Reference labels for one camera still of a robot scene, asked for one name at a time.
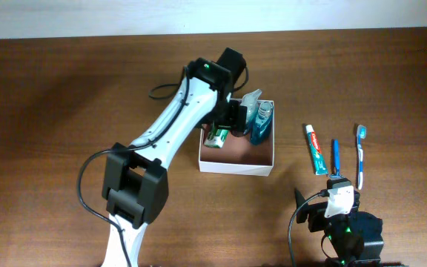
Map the clear foaming soap pump bottle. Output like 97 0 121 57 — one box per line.
231 89 262 137

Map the green white soap box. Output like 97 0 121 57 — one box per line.
203 124 229 149

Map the teal mouthwash bottle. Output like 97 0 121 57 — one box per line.
250 102 274 145

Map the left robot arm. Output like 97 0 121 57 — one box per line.
102 47 247 266

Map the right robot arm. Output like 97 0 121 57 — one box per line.
288 178 384 267

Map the white open cardboard box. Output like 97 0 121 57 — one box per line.
198 111 276 177

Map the green red toothpaste tube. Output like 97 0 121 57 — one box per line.
305 125 328 175

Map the blue disposable razor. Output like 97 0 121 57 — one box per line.
329 139 344 179

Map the blue white toothbrush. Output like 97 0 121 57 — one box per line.
356 125 367 190

